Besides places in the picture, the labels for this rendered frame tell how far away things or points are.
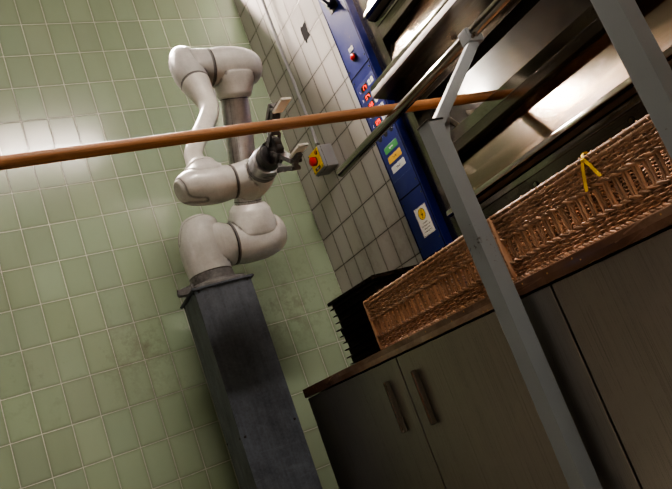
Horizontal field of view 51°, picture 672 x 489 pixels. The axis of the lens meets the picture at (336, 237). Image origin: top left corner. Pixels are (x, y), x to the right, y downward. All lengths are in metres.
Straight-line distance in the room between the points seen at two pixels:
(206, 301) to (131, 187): 0.82
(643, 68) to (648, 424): 0.60
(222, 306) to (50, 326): 0.70
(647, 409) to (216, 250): 1.55
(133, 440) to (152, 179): 1.05
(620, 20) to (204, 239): 1.65
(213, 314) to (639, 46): 1.61
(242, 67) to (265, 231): 0.57
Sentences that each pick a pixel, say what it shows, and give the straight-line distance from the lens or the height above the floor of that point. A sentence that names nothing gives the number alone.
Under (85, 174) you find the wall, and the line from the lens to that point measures 2.99.
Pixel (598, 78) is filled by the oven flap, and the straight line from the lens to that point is 1.95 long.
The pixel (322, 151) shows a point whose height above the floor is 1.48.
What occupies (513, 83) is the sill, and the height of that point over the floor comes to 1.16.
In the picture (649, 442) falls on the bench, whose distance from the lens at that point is 1.36.
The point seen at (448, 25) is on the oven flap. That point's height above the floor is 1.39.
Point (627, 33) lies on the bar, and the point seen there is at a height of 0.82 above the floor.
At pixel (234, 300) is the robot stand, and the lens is 2.37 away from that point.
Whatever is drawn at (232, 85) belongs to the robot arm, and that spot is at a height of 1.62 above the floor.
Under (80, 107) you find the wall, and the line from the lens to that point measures 3.14.
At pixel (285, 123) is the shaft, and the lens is 1.82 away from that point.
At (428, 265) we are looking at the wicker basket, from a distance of 1.72.
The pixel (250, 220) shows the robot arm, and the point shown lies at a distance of 2.50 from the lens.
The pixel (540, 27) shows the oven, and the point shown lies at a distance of 2.36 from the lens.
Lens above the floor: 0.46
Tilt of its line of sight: 14 degrees up
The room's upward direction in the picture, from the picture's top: 21 degrees counter-clockwise
